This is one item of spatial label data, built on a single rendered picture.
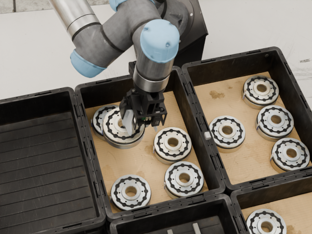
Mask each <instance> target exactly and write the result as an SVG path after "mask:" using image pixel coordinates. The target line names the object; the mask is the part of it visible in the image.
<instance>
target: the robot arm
mask: <svg viewBox="0 0 312 234"><path fill-rule="evenodd" d="M48 1H49V3H50V4H51V6H52V8H53V9H54V11H55V13H56V15H57V16H58V18H59V20H60V22H61V23H62V25H63V27H64V28H65V30H66V32H67V33H68V35H69V37H70V38H71V40H72V42H73V44H74V45H75V47H76V48H75V49H74V50H73V52H72V53H71V54H70V59H71V63H72V65H73V67H74V68H75V69H76V71H77V72H78V73H80V74H81V75H83V76H84V77H87V78H93V77H95V76H97V75H98V74H100V73H101V72H102V71H104V70H105V69H107V68H108V66H109V65H110V64H111V63H113V62H114V61H115V60H116V59H117V58H118V57H119V56H121V55H122V54H123V53H124V52H125V51H126V50H128V49H129V48H130V47H131V46H132V45H135V47H136V50H137V53H138V55H137V60H136V61H133V62H129V74H130V75H131V77H132V79H133V84H134V87H135V88H134V89H130V91H129V92H127V95H126V97H123V99H122V101H121V103H120V105H119V110H120V115H121V120H122V123H123V127H124V128H126V129H127V132H128V134H129V136H131V135H132V125H133V128H134V130H136V126H137V124H138V125H141V124H144V125H145V127H146V128H147V127H148V126H149V125H150V124H151V126H152V127H153V128H154V130H155V132H157V126H159V124H160V121H161V123H162V126H164V123H165V120H166V116H167V110H166V107H165V104H164V99H165V98H164V95H163V92H164V90H165V88H166V86H167V83H168V80H169V76H170V73H171V71H172V66H173V63H174V60H175V56H176V54H177V52H178V47H179V39H180V36H181V35H182V33H183V32H184V30H185V28H186V26H187V23H188V18H189V14H188V10H187V8H186V6H185V5H184V4H183V3H181V2H180V1H178V0H109V3H110V7H111V8H112V10H113V11H115V12H116V13H115V14H113V15H112V16H111V17H110V18H109V19H108V20H107V21H106V22H105V23H103V24H101V23H100V21H99V20H98V18H97V16H96V15H95V13H94V11H93V10H92V8H91V6H90V5H89V3H88V1H87V0H48ZM162 115H165V116H164V119H163V117H162ZM134 118H135V121H136V122H134Z"/></svg>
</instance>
